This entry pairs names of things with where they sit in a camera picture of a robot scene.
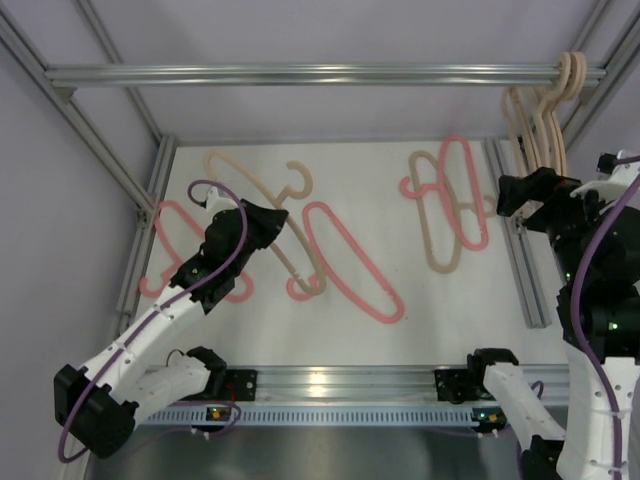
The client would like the pink hanger pile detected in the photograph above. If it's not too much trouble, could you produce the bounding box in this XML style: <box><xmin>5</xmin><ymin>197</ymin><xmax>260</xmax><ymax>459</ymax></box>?
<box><xmin>302</xmin><ymin>201</ymin><xmax>405</xmax><ymax>325</ymax></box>
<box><xmin>399</xmin><ymin>135</ymin><xmax>489</xmax><ymax>251</ymax></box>

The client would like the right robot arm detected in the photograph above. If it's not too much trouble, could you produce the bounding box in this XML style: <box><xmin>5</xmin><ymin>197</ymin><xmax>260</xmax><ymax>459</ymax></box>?
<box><xmin>467</xmin><ymin>167</ymin><xmax>639</xmax><ymax>479</ymax></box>

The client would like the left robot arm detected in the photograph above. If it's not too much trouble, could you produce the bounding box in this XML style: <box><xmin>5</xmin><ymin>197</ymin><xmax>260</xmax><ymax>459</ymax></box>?
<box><xmin>53</xmin><ymin>199</ymin><xmax>289</xmax><ymax>463</ymax></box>

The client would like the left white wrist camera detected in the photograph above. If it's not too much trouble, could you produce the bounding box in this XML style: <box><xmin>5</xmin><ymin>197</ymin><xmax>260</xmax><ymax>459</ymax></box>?
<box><xmin>201</xmin><ymin>187</ymin><xmax>238</xmax><ymax>216</ymax></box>

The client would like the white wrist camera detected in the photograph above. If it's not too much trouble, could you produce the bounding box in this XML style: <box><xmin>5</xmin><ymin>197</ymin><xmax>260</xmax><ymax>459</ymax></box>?
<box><xmin>570</xmin><ymin>150</ymin><xmax>639</xmax><ymax>203</ymax></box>
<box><xmin>201</xmin><ymin>187</ymin><xmax>238</xmax><ymax>216</ymax></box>

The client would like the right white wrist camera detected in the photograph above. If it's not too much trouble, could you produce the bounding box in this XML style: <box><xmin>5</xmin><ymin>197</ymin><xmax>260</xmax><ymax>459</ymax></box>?
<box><xmin>570</xmin><ymin>150</ymin><xmax>639</xmax><ymax>203</ymax></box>

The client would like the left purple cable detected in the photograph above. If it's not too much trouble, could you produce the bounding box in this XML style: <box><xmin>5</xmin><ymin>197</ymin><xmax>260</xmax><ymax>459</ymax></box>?
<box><xmin>58</xmin><ymin>179</ymin><xmax>249</xmax><ymax>464</ymax></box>

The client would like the aluminium frame structure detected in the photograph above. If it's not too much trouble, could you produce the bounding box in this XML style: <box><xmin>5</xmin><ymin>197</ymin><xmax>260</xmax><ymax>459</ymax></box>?
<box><xmin>0</xmin><ymin>0</ymin><xmax>640</xmax><ymax>331</ymax></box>

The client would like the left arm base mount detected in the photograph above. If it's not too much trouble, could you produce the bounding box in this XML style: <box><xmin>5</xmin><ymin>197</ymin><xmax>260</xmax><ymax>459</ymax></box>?
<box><xmin>196</xmin><ymin>369</ymin><xmax>258</xmax><ymax>402</ymax></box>

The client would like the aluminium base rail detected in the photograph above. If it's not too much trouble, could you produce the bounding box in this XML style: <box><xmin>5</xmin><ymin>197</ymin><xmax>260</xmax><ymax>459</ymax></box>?
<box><xmin>144</xmin><ymin>364</ymin><xmax>571</xmax><ymax>404</ymax></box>

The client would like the aluminium hanging rail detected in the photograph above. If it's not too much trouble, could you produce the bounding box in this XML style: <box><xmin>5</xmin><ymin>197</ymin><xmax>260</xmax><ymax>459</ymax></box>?
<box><xmin>43</xmin><ymin>61</ymin><xmax>607</xmax><ymax>89</ymax></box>

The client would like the perforated cable duct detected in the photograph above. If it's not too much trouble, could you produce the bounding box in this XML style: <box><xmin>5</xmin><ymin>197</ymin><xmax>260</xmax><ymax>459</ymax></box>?
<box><xmin>145</xmin><ymin>404</ymin><xmax>482</xmax><ymax>427</ymax></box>

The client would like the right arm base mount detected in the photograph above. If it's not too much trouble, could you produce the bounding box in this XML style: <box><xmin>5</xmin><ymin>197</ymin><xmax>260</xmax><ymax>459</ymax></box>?
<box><xmin>434</xmin><ymin>369</ymin><xmax>493</xmax><ymax>405</ymax></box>

